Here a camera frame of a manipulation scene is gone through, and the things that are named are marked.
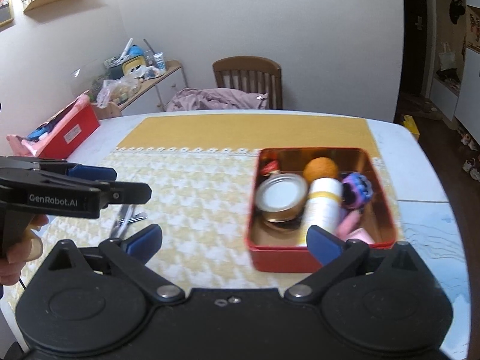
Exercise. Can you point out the wooden chair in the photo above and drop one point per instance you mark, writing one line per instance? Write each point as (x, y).
(251, 74)

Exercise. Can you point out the pink tube with green cap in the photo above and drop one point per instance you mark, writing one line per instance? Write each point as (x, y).
(348, 224)

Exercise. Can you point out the clear plastic bag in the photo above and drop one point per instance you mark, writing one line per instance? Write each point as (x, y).
(117, 91)

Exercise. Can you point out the white wooden cabinet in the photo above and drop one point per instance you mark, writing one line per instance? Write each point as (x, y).
(152, 96)

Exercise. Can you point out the pink cloth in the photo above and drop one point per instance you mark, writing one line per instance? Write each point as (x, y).
(25, 146)

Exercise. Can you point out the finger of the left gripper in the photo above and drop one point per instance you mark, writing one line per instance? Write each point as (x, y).
(125, 193)
(87, 172)

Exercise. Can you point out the person's left hand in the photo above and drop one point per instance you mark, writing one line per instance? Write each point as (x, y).
(27, 249)

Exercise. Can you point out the purple blue round toy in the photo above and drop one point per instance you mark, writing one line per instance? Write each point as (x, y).
(357, 191)

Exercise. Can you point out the orange fruit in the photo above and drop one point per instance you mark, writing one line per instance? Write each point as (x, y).
(321, 167)

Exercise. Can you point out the yellow houndstooth table mat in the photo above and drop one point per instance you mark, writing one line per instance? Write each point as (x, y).
(201, 170)

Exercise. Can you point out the red candy wrapper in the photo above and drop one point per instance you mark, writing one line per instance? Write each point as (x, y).
(270, 169)

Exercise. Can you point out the right gripper own blue-tipped left finger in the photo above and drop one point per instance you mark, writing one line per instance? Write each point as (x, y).
(127, 259)

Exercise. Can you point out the white yellow bottle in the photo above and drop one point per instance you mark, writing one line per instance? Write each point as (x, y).
(322, 207)

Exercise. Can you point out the blue yellow character container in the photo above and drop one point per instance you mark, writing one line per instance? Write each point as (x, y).
(117, 67)

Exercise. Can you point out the right gripper own blue-tipped right finger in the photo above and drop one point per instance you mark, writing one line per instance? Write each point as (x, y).
(339, 261)

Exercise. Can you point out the pink ridged square tray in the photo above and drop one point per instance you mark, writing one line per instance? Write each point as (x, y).
(362, 235)

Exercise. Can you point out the red metal tin box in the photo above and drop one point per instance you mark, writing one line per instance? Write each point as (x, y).
(274, 249)

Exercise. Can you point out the round gold tin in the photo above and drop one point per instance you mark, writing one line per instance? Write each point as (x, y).
(281, 197)

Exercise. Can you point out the mauve cloth on chair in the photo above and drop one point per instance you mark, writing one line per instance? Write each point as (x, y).
(211, 99)

